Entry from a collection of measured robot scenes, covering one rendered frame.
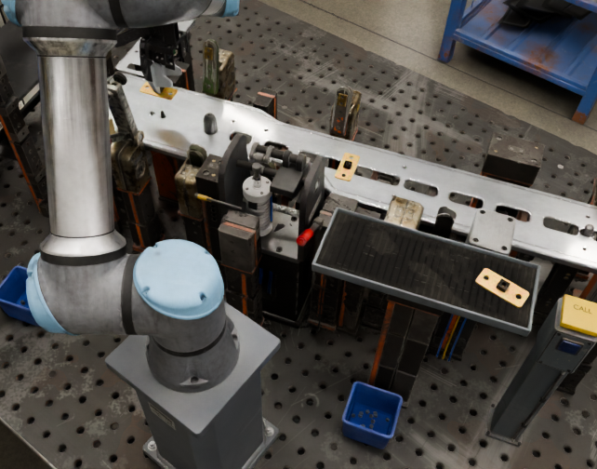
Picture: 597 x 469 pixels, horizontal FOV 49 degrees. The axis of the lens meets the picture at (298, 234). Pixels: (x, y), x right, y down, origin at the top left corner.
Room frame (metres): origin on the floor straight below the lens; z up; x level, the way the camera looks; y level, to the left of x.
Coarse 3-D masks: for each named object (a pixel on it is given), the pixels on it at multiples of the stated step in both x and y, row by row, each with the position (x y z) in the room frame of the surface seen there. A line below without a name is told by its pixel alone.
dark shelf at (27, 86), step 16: (0, 32) 1.47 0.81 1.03; (16, 32) 1.47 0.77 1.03; (0, 48) 1.39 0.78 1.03; (16, 48) 1.40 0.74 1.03; (32, 48) 1.40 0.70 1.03; (16, 64) 1.33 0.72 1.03; (32, 64) 1.34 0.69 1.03; (16, 80) 1.27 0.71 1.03; (32, 80) 1.27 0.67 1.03; (16, 96) 1.21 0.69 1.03; (32, 96) 1.24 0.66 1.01; (0, 128) 1.12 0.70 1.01
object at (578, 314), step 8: (568, 296) 0.62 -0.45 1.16; (568, 304) 0.60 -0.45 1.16; (576, 304) 0.60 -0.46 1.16; (584, 304) 0.60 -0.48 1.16; (592, 304) 0.60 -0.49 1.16; (568, 312) 0.58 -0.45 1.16; (576, 312) 0.58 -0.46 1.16; (584, 312) 0.59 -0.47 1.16; (592, 312) 0.59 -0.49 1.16; (560, 320) 0.57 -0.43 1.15; (568, 320) 0.57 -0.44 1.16; (576, 320) 0.57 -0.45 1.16; (584, 320) 0.57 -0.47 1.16; (592, 320) 0.57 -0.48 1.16; (576, 328) 0.56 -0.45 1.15; (584, 328) 0.55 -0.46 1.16; (592, 328) 0.55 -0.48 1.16
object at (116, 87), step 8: (120, 80) 1.07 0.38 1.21; (112, 88) 1.03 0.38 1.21; (120, 88) 1.04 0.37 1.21; (112, 96) 1.02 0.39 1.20; (120, 96) 1.03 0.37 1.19; (112, 104) 1.04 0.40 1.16; (120, 104) 1.03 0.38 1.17; (128, 104) 1.05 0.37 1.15; (112, 112) 1.05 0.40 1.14; (120, 112) 1.04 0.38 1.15; (128, 112) 1.05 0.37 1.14; (120, 120) 1.05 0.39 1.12; (128, 120) 1.04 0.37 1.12; (120, 128) 1.05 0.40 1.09; (128, 128) 1.04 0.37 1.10; (136, 128) 1.06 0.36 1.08
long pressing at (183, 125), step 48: (144, 96) 1.27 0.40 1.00; (192, 96) 1.28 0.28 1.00; (144, 144) 1.10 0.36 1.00; (288, 144) 1.12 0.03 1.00; (336, 144) 1.13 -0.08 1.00; (336, 192) 0.97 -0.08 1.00; (384, 192) 0.98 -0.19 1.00; (480, 192) 0.99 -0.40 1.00; (528, 192) 1.00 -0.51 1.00; (528, 240) 0.86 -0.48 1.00; (576, 240) 0.87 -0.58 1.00
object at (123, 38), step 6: (120, 30) 1.21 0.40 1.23; (126, 30) 1.19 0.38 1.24; (132, 30) 1.18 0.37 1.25; (138, 30) 1.18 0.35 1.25; (144, 30) 1.17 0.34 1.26; (150, 30) 1.17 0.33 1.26; (120, 36) 1.19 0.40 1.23; (126, 36) 1.18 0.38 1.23; (132, 36) 1.18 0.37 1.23; (138, 36) 1.17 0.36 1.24; (120, 42) 1.19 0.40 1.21; (126, 42) 1.18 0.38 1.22
